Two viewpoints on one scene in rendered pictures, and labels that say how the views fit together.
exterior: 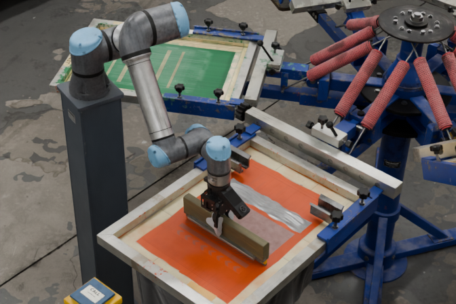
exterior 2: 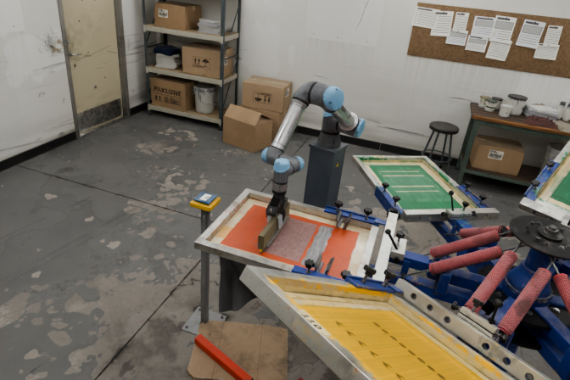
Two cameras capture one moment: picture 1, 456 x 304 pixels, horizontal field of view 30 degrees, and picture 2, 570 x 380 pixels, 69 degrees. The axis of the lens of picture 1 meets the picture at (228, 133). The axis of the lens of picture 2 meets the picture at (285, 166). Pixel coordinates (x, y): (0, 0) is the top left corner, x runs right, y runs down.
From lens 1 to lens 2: 2.29 m
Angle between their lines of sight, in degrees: 57
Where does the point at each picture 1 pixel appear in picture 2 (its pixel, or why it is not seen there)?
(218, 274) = (243, 236)
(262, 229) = (293, 247)
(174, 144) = (274, 153)
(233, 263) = (254, 240)
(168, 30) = (317, 96)
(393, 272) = not seen: outside the picture
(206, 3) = not seen: outside the picture
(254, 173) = (345, 236)
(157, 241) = (258, 211)
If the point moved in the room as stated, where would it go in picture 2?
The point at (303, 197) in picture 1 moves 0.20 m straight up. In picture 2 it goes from (338, 260) to (344, 226)
